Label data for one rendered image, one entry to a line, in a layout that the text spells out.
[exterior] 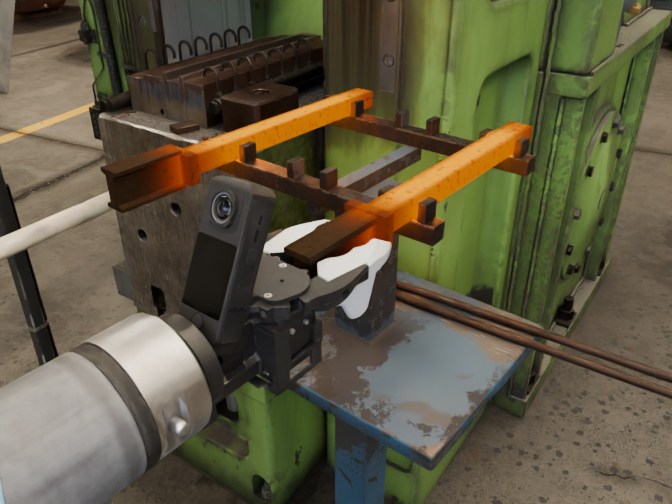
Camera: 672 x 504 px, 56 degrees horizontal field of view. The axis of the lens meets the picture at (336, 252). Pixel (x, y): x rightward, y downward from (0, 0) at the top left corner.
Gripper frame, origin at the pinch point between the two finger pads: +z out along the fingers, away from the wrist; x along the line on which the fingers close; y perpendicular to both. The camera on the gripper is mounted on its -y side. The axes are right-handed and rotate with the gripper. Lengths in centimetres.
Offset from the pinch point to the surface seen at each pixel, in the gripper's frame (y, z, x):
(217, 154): -0.1, 4.5, -22.8
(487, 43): -3, 61, -19
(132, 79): 6, 30, -75
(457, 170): -0.9, 15.9, 1.2
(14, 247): 41, 9, -97
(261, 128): -0.9, 12.3, -23.6
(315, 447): 94, 44, -44
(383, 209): -1.5, 2.8, 1.1
